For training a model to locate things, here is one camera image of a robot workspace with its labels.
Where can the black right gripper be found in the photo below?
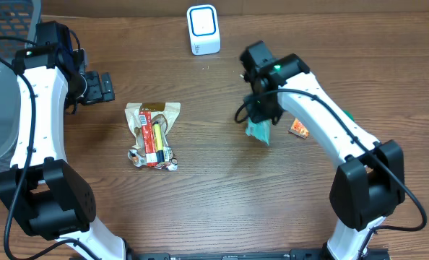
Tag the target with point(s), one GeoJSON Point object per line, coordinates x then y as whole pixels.
{"type": "Point", "coordinates": [262, 113]}

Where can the white barcode scanner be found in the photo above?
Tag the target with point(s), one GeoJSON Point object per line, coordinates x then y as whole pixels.
{"type": "Point", "coordinates": [203, 29]}

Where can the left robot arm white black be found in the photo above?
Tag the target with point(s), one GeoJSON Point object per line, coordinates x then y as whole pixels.
{"type": "Point", "coordinates": [43, 194]}

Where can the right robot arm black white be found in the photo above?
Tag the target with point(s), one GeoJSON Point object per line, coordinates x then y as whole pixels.
{"type": "Point", "coordinates": [369, 180]}

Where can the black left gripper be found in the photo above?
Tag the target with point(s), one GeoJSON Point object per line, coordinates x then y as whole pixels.
{"type": "Point", "coordinates": [92, 87]}

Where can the grey plastic mesh basket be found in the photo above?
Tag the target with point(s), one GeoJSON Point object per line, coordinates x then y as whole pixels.
{"type": "Point", "coordinates": [18, 19]}

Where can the orange Kleenex tissue pack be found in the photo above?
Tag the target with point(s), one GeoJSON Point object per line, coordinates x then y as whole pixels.
{"type": "Point", "coordinates": [298, 129]}

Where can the green lid jar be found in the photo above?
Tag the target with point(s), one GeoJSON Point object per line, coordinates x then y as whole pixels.
{"type": "Point", "coordinates": [349, 115]}

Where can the teal tissue packet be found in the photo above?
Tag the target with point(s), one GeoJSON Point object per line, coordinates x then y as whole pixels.
{"type": "Point", "coordinates": [260, 131]}

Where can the beige brown snack bag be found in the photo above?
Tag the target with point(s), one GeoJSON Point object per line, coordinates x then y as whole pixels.
{"type": "Point", "coordinates": [163, 113]}

